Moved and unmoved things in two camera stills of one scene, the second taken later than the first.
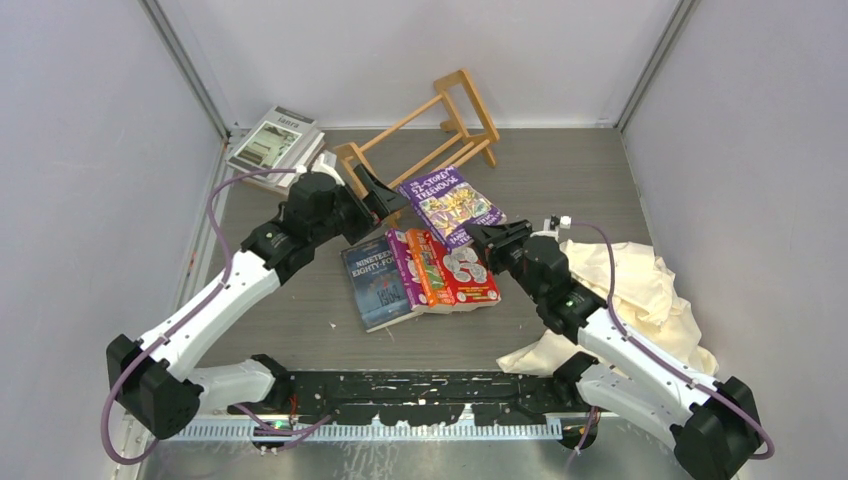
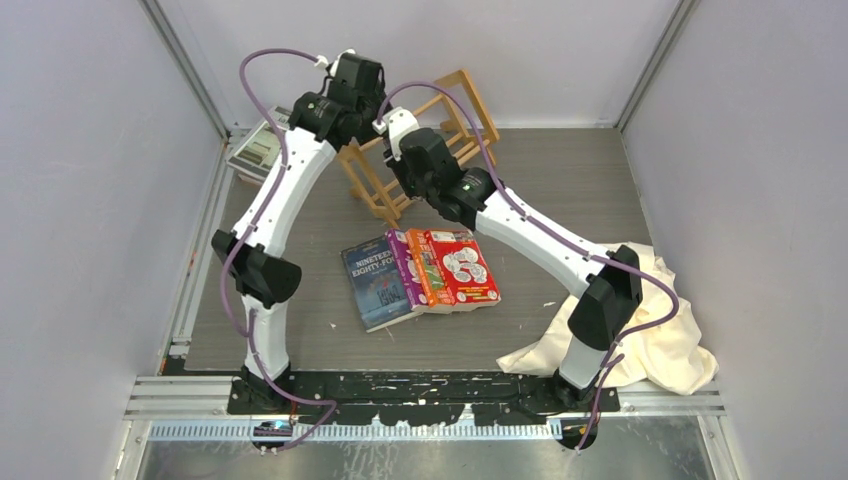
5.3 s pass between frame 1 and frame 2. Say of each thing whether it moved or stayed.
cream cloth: stayed
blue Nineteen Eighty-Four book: stayed
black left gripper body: moved
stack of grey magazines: stayed
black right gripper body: moved
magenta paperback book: stayed
